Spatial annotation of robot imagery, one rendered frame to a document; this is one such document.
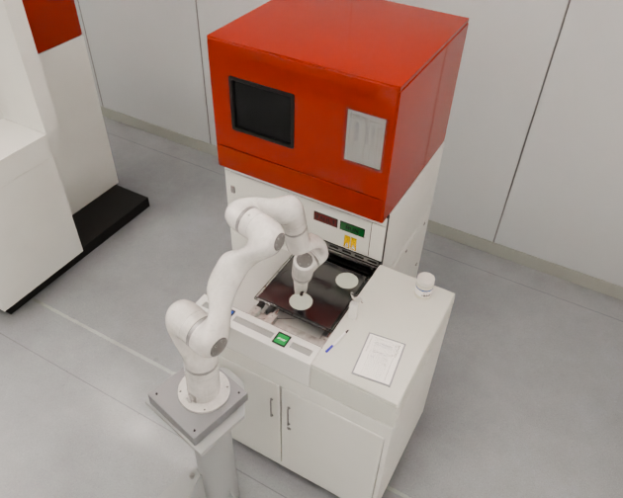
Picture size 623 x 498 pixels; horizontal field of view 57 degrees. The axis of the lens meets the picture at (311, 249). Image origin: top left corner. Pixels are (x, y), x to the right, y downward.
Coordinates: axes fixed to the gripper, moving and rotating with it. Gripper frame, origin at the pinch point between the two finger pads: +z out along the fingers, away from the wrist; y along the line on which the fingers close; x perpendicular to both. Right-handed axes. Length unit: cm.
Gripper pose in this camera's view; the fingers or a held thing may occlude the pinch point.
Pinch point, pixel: (300, 287)
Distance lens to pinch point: 247.5
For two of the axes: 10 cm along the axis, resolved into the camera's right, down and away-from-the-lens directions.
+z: -0.8, 3.9, 9.2
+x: 9.9, -0.6, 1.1
